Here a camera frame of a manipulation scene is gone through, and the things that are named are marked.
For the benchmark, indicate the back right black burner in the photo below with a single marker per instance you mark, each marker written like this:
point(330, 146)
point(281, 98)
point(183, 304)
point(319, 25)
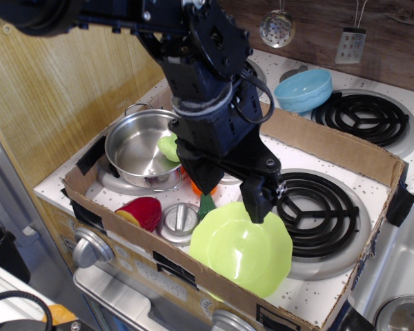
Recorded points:
point(371, 117)

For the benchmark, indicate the orange toy carrot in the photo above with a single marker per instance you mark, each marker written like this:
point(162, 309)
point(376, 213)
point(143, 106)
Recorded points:
point(205, 201)

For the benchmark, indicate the silver oven knob left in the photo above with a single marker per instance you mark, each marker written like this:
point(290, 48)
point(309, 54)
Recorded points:
point(90, 249)

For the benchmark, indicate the silver sink drain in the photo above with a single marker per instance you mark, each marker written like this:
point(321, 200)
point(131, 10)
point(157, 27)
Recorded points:
point(396, 314)

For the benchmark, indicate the red and yellow toy pepper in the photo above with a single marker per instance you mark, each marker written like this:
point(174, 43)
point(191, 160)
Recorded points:
point(144, 212)

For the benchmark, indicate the silver oven knob right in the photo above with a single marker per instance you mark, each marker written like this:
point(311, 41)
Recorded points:
point(227, 321)

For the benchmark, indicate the stainless steel pot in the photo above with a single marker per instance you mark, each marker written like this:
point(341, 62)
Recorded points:
point(131, 147)

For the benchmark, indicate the green toy broccoli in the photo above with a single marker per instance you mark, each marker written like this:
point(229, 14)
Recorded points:
point(168, 147)

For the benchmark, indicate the brown cardboard fence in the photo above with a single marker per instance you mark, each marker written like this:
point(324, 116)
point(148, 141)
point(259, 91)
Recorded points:
point(296, 305)

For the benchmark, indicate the silver oven door handle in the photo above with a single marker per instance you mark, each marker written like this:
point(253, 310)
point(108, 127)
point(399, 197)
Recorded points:
point(122, 303)

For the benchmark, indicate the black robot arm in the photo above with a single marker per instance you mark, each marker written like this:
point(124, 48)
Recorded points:
point(203, 55)

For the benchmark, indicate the silver front stove knob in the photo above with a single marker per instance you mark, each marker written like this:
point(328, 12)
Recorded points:
point(177, 224)

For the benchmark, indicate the silver middle stove knob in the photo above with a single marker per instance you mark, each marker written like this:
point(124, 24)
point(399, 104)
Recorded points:
point(228, 179)

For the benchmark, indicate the front right black burner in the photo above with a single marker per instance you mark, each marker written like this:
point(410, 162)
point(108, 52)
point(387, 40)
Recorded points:
point(319, 215)

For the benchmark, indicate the light green plastic plate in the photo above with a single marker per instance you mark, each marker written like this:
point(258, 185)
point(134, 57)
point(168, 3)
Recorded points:
point(255, 256)

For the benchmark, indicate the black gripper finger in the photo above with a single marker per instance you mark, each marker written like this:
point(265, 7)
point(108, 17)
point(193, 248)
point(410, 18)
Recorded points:
point(259, 197)
point(200, 169)

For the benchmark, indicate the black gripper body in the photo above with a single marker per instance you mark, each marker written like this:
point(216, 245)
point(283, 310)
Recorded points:
point(226, 129)

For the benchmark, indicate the light blue plastic bowl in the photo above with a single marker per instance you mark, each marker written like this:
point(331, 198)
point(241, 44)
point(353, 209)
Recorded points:
point(304, 91)

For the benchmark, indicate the silver stove knob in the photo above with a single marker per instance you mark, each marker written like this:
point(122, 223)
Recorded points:
point(228, 179)
point(177, 224)

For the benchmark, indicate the stainless steel sink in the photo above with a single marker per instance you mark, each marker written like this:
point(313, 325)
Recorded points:
point(387, 274)

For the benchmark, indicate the hanging silver spatula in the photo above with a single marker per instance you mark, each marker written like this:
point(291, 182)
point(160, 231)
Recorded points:
point(352, 40)

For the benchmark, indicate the silver oven knob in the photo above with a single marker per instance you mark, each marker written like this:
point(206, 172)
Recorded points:
point(90, 249)
point(227, 321)

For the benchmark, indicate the hanging silver strainer ladle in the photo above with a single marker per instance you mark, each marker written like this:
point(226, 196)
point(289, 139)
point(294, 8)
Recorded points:
point(277, 28)

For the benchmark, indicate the orange object bottom left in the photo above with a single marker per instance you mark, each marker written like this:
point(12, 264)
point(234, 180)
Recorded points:
point(61, 314)

